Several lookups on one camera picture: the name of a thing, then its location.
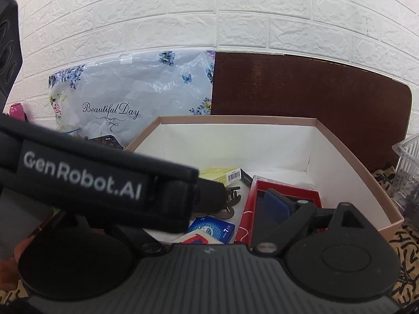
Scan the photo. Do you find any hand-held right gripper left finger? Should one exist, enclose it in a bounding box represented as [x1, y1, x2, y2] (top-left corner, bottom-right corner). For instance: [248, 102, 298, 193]
[109, 223, 168, 257]

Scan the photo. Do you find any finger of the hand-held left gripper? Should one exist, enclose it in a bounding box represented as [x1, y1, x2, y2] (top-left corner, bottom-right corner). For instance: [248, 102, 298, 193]
[192, 177, 227, 214]

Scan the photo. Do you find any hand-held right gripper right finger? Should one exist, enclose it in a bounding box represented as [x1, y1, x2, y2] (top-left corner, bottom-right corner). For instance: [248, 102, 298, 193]
[255, 188, 371, 255]

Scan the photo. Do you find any red box base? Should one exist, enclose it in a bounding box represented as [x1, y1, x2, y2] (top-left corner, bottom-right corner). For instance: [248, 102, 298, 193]
[249, 175, 323, 233]

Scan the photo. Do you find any dark brown clip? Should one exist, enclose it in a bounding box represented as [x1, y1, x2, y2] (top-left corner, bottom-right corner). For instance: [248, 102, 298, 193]
[223, 186, 243, 218]

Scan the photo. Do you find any yellow white medicine box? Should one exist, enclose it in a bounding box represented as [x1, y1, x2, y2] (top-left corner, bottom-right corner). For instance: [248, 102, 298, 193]
[198, 167, 243, 184]

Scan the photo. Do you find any blue card box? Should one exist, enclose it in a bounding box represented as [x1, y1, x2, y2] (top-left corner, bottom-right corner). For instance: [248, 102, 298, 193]
[188, 216, 236, 244]

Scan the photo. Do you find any red box lid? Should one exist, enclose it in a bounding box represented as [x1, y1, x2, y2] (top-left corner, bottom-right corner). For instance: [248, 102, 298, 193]
[234, 199, 262, 248]

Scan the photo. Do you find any white tissue pack red print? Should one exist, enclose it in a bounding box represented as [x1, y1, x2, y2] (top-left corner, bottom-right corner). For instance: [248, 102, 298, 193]
[179, 231, 220, 246]

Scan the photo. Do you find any brown cardboard storage box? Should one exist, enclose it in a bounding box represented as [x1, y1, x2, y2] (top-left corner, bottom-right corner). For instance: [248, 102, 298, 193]
[124, 115, 405, 246]

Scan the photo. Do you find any letter-print covered desktop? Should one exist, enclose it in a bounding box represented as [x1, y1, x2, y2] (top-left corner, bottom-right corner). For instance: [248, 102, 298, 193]
[0, 167, 419, 314]

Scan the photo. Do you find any brown patterned pouch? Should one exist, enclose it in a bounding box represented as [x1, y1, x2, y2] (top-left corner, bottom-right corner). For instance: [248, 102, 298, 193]
[88, 135, 127, 150]

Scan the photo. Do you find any pink thermos bottle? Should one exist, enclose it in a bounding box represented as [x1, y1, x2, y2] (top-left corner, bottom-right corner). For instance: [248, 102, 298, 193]
[9, 103, 27, 120]

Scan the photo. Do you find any floral plastic bag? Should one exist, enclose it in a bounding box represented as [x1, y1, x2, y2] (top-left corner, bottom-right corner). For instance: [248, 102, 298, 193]
[48, 50, 217, 148]

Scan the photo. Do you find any dark brown board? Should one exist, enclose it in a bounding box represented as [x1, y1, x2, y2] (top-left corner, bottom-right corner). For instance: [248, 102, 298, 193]
[211, 51, 413, 174]

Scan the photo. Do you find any clear plastic container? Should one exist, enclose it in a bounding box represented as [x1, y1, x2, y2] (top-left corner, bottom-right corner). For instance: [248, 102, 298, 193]
[391, 136, 419, 214]

